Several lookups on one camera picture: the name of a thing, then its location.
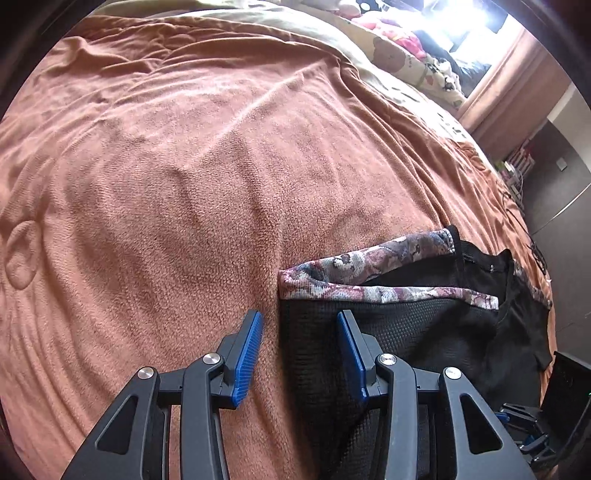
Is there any black mesh garment floral trim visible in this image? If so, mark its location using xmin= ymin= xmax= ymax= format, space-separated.
xmin=278 ymin=225 xmax=513 ymax=480

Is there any brown fleece blanket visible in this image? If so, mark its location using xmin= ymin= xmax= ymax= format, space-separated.
xmin=0 ymin=14 xmax=555 ymax=480

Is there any black box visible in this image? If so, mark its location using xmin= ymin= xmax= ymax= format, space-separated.
xmin=539 ymin=351 xmax=591 ymax=462

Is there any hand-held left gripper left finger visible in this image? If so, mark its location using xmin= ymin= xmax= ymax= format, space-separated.
xmin=60 ymin=309 xmax=264 ymax=480

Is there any pile of plush toys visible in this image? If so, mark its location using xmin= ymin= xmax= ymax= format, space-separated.
xmin=332 ymin=0 xmax=462 ymax=65

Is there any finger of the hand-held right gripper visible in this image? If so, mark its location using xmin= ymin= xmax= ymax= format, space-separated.
xmin=501 ymin=403 xmax=540 ymax=431
xmin=516 ymin=433 xmax=553 ymax=468

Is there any striped bag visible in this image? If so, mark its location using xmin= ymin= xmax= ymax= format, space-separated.
xmin=504 ymin=137 xmax=537 ymax=177

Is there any grey wardrobe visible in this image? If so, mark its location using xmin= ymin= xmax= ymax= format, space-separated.
xmin=522 ymin=88 xmax=591 ymax=352

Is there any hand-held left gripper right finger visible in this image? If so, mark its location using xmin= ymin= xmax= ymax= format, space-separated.
xmin=336 ymin=310 xmax=539 ymax=480

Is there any dark cloth pile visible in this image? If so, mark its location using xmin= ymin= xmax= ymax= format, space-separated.
xmin=416 ymin=30 xmax=492 ymax=95

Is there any pink curtain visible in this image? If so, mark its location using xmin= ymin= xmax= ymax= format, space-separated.
xmin=459 ymin=25 xmax=573 ymax=144

